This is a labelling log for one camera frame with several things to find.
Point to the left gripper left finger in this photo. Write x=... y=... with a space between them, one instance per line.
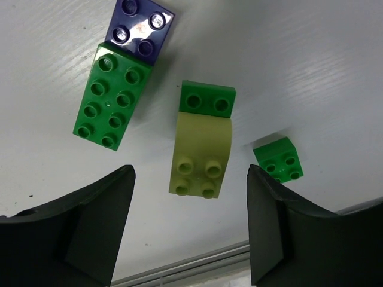
x=71 y=241

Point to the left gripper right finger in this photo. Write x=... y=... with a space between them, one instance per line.
x=294 y=242

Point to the yellow green legos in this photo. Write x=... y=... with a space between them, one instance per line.
x=201 y=154

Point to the long green lego brick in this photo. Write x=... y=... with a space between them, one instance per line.
x=115 y=83

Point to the green lego plate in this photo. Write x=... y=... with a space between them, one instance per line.
x=207 y=99

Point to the green lego front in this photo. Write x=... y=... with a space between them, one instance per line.
x=280 y=160

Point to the purple lego brick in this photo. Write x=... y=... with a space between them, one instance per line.
x=139 y=28

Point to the aluminium rail front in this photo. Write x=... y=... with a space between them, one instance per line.
x=211 y=265

